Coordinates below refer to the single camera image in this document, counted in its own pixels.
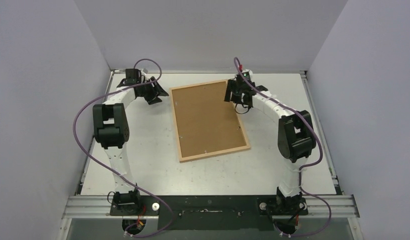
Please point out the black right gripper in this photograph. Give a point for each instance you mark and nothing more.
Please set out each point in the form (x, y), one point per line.
(236, 93)

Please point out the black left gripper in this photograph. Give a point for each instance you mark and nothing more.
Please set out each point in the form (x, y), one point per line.
(156, 91)

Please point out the brown frame backing board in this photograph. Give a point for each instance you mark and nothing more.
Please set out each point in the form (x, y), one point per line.
(206, 119)

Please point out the light wooden picture frame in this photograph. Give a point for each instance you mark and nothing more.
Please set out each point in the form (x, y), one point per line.
(208, 155)

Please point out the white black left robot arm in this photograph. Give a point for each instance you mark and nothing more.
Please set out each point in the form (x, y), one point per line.
(111, 131)

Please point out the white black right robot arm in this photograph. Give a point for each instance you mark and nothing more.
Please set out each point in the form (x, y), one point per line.
(295, 141)

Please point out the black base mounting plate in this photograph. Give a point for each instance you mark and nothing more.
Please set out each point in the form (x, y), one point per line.
(210, 213)

